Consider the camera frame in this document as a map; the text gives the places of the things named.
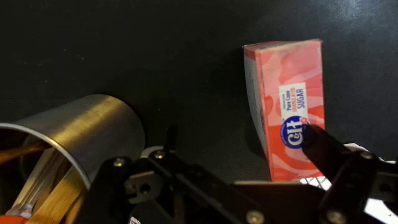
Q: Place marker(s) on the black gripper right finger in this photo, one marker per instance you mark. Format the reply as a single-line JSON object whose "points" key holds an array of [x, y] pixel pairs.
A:
{"points": [[331, 153]]}

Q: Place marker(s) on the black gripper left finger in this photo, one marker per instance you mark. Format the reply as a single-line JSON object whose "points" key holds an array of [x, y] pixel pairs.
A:
{"points": [[174, 182]]}

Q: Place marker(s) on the pink sugar box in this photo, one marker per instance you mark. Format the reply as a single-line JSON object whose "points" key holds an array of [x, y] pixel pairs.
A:
{"points": [[290, 82]]}

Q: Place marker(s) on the metal utensil cup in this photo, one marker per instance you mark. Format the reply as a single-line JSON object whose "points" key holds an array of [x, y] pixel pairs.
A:
{"points": [[95, 128]]}

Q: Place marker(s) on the light wooden spatula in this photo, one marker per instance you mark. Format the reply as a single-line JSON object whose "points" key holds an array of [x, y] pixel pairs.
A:
{"points": [[58, 197]]}

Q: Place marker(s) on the orange silicone spatula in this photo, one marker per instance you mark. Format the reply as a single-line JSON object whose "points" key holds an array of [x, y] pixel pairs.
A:
{"points": [[38, 182]]}

